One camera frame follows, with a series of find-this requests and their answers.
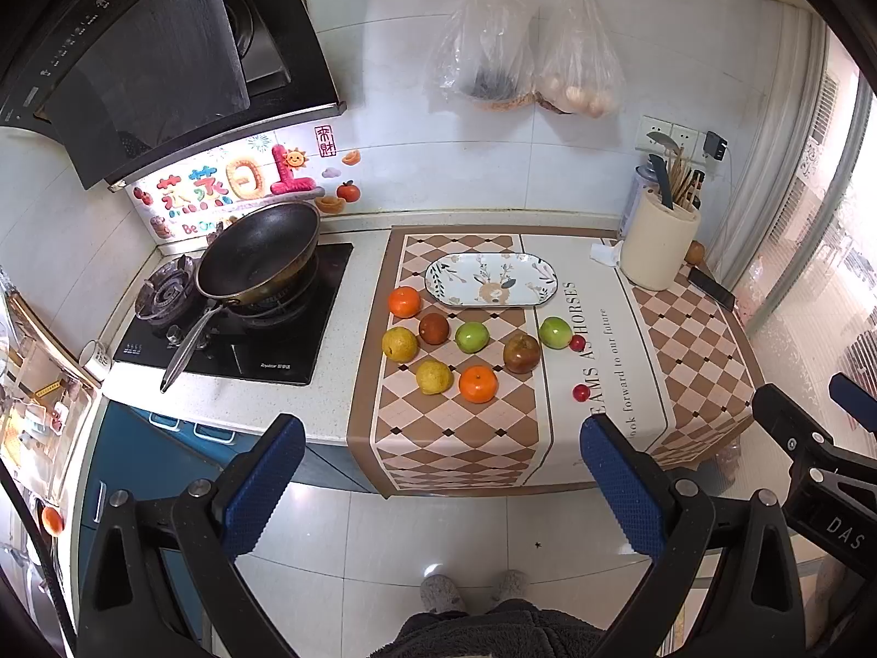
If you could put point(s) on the cream utensil holder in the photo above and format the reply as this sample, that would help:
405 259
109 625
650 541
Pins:
656 242

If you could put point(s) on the orange front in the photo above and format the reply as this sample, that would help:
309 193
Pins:
478 384

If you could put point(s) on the black wok pan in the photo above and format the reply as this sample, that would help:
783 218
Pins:
256 268

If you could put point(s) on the wooden chopsticks bundle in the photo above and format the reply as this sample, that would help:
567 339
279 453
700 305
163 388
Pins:
685 180

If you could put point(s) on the small brown fruit behind holder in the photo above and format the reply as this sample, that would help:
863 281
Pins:
695 254

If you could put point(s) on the red-brown apple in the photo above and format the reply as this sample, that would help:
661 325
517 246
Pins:
521 353

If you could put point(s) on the orange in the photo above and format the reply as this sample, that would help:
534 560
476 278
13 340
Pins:
404 302
478 384

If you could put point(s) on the plastic bag dark contents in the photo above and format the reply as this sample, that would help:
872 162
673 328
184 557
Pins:
484 55

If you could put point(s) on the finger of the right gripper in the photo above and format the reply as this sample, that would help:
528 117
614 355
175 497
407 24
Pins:
854 400
816 460

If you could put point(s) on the grey slipper left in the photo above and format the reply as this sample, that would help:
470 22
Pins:
440 595

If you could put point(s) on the dark knife handle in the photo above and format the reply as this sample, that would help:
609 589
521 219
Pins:
662 177

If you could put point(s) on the black charger plug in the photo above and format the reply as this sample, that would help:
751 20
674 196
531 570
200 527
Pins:
714 146

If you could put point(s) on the spray can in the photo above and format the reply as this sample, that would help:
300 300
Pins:
644 178

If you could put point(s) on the oval patterned ceramic plate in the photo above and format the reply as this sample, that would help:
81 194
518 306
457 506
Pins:
491 280

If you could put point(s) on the checkered table mat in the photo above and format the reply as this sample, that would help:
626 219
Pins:
671 368

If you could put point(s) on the black smartphone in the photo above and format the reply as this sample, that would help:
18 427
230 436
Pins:
713 289

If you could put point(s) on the grey slipper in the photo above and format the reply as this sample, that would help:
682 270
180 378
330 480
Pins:
440 595
510 585

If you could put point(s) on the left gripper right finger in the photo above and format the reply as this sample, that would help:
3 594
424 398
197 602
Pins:
670 527

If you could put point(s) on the plastic bag with eggs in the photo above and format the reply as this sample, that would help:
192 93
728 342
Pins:
578 73

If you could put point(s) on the yellow pear front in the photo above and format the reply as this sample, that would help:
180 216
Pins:
433 377

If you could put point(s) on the wall power outlet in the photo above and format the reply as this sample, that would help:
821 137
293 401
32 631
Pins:
651 132

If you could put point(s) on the green apple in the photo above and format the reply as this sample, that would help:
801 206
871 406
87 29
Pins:
471 337
555 333

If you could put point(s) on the black range hood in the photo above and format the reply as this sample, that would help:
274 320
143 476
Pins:
127 86

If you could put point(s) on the dark red-brown fruit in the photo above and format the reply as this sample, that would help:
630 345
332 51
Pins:
434 329

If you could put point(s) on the white tissue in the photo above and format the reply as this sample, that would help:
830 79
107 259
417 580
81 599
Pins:
607 254

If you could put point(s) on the colourful wall sticker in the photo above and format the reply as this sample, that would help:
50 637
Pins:
187 199

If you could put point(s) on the black gas stove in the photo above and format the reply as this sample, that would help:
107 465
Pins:
280 348

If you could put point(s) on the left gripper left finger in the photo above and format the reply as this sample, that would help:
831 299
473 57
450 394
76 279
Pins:
215 522

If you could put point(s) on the yellow pear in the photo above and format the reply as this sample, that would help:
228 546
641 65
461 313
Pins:
400 345
433 377

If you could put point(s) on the grey slipper right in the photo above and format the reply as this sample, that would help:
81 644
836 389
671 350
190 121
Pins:
510 585

